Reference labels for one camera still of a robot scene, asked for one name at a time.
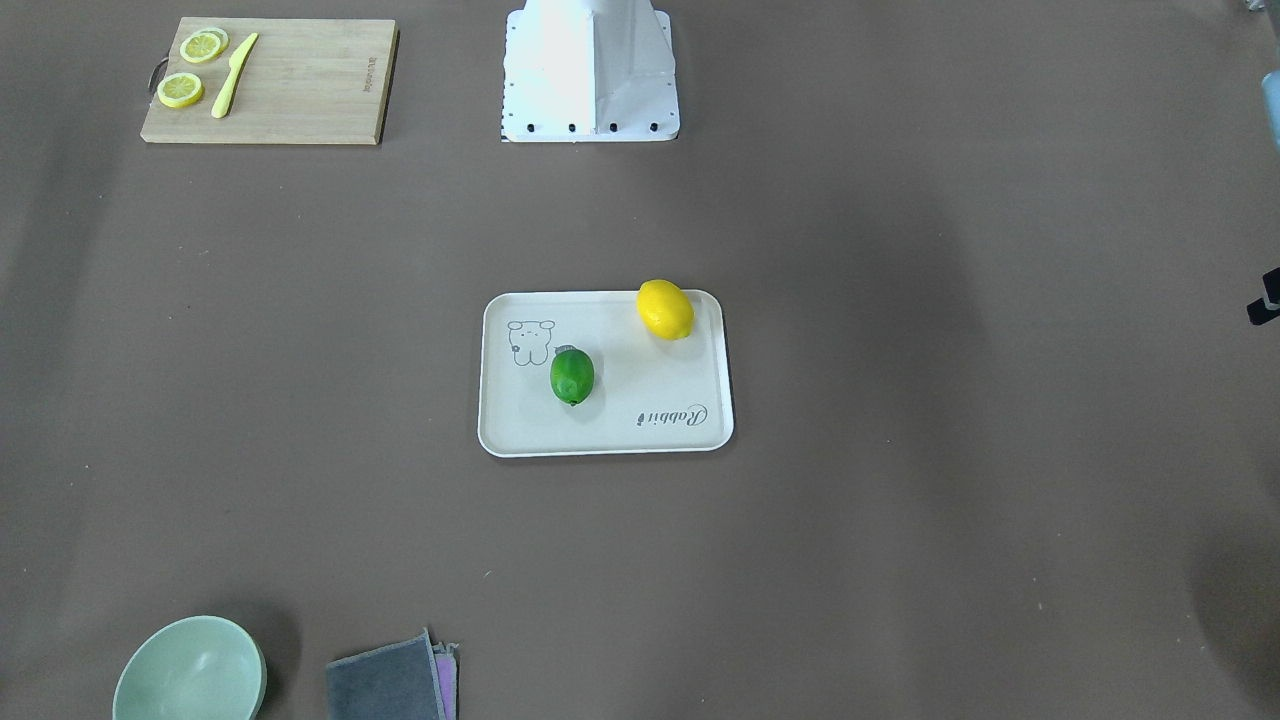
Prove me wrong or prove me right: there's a yellow lemon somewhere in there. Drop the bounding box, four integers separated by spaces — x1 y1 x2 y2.
635 279 695 341

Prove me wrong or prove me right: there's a green lime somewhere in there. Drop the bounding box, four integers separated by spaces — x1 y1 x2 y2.
549 345 596 406

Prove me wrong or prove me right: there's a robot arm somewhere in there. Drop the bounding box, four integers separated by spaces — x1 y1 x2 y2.
1245 70 1280 325

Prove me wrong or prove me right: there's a white rabbit tray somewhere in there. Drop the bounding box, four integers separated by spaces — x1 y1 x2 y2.
477 290 735 457

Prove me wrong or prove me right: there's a grey folded cloth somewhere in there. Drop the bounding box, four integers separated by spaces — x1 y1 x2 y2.
325 630 460 719

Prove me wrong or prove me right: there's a yellow plastic knife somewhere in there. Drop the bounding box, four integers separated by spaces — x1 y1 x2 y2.
211 32 260 119

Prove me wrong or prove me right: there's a lemon slice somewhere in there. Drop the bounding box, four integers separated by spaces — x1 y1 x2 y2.
179 27 229 64
154 72 205 109

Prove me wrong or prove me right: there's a green bowl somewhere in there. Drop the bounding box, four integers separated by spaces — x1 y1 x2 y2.
111 615 268 719

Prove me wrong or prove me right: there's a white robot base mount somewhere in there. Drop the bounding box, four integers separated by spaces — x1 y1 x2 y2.
500 1 681 143

